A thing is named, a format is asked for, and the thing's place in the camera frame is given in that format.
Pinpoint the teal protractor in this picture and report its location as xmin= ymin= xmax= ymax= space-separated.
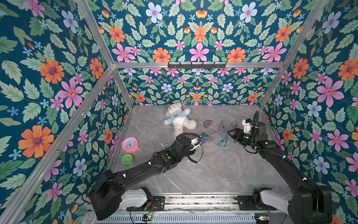
xmin=201 ymin=132 xmax=211 ymax=141

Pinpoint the purple wide triangle ruler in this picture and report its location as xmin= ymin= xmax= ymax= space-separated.
xmin=230 ymin=121 xmax=239 ymax=129

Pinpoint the purple protractor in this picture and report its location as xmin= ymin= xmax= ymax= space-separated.
xmin=203 ymin=119 xmax=213 ymax=129

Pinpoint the teal triangle ruler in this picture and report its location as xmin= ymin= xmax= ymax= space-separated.
xmin=217 ymin=136 xmax=228 ymax=148

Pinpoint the purple narrow triangle ruler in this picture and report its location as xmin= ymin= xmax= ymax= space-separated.
xmin=218 ymin=120 xmax=226 ymax=133

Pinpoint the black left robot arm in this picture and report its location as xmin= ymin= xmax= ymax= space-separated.
xmin=89 ymin=133 xmax=203 ymax=221

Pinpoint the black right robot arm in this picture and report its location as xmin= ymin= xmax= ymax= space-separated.
xmin=227 ymin=111 xmax=333 ymax=224

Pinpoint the white teddy bear blue shirt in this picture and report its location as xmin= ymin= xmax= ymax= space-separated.
xmin=164 ymin=103 xmax=197 ymax=137

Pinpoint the pink alarm clock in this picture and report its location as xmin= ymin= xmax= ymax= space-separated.
xmin=122 ymin=137 xmax=139 ymax=154

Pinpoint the green small jar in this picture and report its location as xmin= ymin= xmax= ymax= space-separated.
xmin=121 ymin=154 xmax=134 ymax=166

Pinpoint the white vent grille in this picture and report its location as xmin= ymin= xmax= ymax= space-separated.
xmin=95 ymin=213 xmax=256 ymax=224

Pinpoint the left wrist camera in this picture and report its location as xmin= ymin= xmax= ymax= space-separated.
xmin=190 ymin=137 xmax=201 ymax=151

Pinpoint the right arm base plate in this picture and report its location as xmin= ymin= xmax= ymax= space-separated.
xmin=234 ymin=196 xmax=277 ymax=211

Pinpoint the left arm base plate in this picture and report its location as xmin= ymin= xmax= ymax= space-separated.
xmin=126 ymin=196 xmax=166 ymax=212

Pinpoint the black hook rail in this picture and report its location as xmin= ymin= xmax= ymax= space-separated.
xmin=167 ymin=62 xmax=227 ymax=70

